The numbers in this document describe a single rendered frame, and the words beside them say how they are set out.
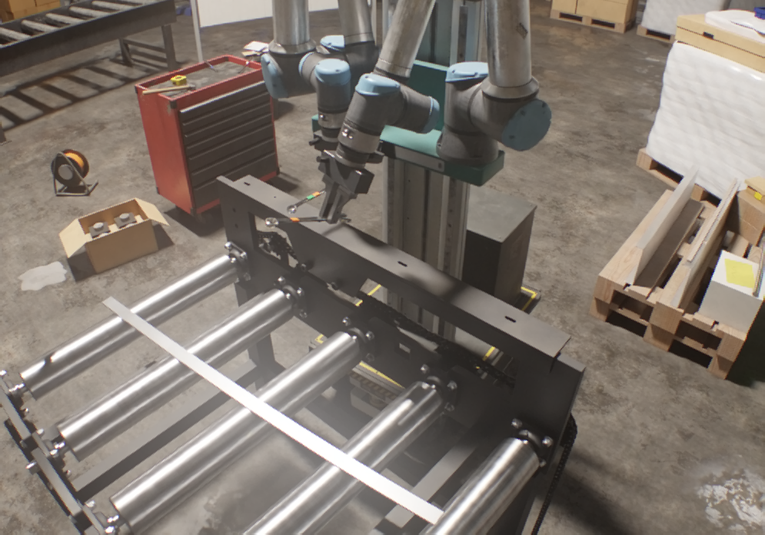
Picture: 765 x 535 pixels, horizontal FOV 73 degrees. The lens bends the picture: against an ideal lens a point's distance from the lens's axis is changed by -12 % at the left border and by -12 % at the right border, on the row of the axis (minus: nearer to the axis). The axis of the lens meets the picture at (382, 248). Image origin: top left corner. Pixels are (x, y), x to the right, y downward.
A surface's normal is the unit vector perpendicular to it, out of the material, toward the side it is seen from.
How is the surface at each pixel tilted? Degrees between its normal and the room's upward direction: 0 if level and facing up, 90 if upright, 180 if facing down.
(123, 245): 90
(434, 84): 90
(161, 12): 90
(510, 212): 0
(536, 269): 0
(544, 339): 0
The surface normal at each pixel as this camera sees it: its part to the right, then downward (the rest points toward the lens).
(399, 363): -0.66, 0.44
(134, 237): 0.60, 0.47
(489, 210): 0.00, -0.81
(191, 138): 0.75, 0.38
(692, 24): -0.88, 0.28
